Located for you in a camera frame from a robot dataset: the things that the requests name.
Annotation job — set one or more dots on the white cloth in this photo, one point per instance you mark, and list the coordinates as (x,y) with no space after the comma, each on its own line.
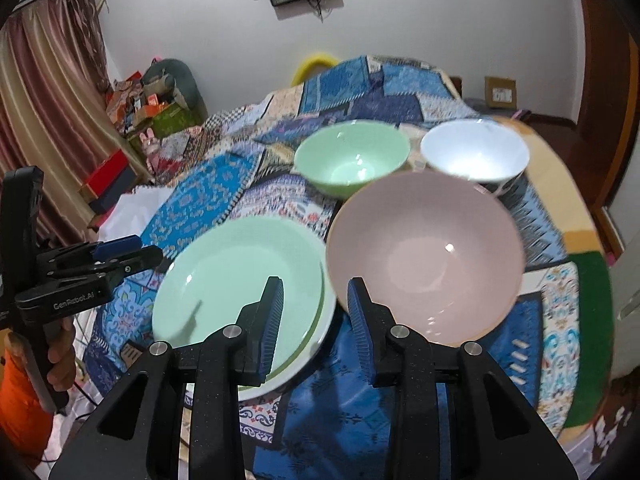
(130,215)

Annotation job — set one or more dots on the striped pink curtain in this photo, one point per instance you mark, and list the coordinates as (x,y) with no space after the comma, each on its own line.
(45,85)

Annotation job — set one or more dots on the person's left hand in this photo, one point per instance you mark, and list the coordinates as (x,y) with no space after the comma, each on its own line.
(62,360)

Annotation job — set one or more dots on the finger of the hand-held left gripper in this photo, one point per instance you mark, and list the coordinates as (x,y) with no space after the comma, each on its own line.
(145,257)
(117,246)

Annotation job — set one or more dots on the patchwork blanket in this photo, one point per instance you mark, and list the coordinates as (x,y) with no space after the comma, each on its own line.
(545,240)

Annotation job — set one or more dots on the dark grey box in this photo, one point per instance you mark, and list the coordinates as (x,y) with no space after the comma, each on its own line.
(115,192)

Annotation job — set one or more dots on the light green bowl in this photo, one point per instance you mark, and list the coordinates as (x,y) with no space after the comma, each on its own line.
(350,155)

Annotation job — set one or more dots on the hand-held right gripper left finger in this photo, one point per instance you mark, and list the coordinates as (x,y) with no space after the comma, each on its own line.
(272,330)

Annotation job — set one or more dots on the cardboard box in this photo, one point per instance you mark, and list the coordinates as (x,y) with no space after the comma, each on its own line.
(500,91)

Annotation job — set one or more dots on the pink bunny toy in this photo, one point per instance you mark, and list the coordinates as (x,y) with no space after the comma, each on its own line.
(150,144)

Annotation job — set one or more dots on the white bowl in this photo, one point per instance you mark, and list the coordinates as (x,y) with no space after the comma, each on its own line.
(475,152)

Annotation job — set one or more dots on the pink bowl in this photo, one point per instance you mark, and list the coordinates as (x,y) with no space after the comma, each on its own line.
(425,260)

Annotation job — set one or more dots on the light green plate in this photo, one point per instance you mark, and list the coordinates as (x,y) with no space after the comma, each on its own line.
(225,280)

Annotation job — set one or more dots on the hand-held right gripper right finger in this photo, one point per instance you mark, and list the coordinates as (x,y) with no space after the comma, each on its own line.
(360,330)

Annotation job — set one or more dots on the green box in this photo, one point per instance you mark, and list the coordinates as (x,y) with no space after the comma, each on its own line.
(172,122)

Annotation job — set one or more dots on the brown wooden door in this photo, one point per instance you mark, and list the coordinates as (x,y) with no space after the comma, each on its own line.
(605,85)

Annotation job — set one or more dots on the purple bag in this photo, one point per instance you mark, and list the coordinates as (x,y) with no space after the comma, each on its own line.
(521,114)

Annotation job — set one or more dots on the yellow foam hoop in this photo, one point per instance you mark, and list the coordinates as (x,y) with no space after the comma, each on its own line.
(305,62)

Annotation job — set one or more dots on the pile of boxes and packets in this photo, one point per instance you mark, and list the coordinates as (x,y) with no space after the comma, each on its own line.
(140,100)

